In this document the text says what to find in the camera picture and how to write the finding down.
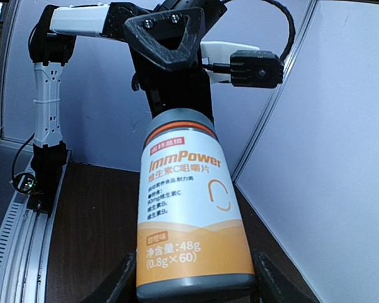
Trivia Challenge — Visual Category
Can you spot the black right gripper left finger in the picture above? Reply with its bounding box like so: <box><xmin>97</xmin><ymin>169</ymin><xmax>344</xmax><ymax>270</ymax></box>
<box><xmin>81</xmin><ymin>251</ymin><xmax>138</xmax><ymax>303</ymax></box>

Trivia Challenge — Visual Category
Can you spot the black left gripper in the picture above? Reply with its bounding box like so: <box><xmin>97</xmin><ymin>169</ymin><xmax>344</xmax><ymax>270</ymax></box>
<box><xmin>123</xmin><ymin>1</ymin><xmax>227</xmax><ymax>119</ymax></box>

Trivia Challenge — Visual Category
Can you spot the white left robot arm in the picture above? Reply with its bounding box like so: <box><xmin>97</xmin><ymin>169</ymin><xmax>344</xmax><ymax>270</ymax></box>
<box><xmin>27</xmin><ymin>1</ymin><xmax>227</xmax><ymax>214</ymax></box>

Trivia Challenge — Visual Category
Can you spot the white orange vitamin bottle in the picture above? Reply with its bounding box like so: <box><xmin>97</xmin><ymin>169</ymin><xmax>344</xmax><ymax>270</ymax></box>
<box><xmin>136</xmin><ymin>109</ymin><xmax>256</xmax><ymax>302</ymax></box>

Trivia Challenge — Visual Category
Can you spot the aluminium front rail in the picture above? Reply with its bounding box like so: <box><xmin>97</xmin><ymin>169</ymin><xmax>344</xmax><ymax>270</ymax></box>
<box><xmin>0</xmin><ymin>189</ymin><xmax>54</xmax><ymax>303</ymax></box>

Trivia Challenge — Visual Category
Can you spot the right aluminium frame post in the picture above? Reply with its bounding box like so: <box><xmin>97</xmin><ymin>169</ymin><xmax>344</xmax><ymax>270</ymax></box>
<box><xmin>231</xmin><ymin>0</ymin><xmax>319</xmax><ymax>184</ymax></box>

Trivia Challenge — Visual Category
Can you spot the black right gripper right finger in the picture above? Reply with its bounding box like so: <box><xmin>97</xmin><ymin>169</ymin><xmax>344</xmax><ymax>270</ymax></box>
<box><xmin>251</xmin><ymin>249</ymin><xmax>313</xmax><ymax>303</ymax></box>

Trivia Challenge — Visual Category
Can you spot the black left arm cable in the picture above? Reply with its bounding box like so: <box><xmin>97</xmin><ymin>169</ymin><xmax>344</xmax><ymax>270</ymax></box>
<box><xmin>224</xmin><ymin>0</ymin><xmax>296</xmax><ymax>64</ymax></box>

